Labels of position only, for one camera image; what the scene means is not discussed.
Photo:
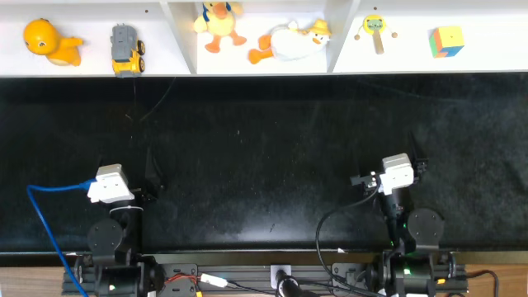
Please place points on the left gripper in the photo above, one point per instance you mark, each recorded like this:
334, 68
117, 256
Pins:
144, 194

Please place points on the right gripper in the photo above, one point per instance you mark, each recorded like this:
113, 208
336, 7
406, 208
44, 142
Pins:
365, 182

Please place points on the grey and yellow toy truck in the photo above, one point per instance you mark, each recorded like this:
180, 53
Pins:
125, 47

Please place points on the many-coloured puzzle cube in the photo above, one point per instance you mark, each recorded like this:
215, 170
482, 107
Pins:
447, 39

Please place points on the yellow rattle drum toy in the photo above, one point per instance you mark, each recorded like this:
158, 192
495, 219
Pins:
374, 25

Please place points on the yellow rubber duck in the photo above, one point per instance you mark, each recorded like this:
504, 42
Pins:
41, 39

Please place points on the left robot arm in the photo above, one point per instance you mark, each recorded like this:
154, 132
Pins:
105, 239

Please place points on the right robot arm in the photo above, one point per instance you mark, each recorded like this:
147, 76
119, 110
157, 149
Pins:
425, 227

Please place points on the white shelf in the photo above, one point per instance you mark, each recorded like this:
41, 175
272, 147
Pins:
82, 62

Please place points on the white plush duck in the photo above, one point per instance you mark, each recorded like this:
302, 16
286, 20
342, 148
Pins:
293, 43

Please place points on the yellow plush duck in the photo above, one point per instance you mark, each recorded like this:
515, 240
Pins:
220, 22

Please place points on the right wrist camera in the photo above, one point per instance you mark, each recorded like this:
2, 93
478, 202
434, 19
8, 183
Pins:
397, 173

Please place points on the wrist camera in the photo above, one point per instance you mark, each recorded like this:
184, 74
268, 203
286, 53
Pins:
397, 173
110, 185

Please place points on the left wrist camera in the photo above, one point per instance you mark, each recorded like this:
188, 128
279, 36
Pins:
110, 185

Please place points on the mounting rail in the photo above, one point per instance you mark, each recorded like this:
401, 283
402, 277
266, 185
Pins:
247, 275

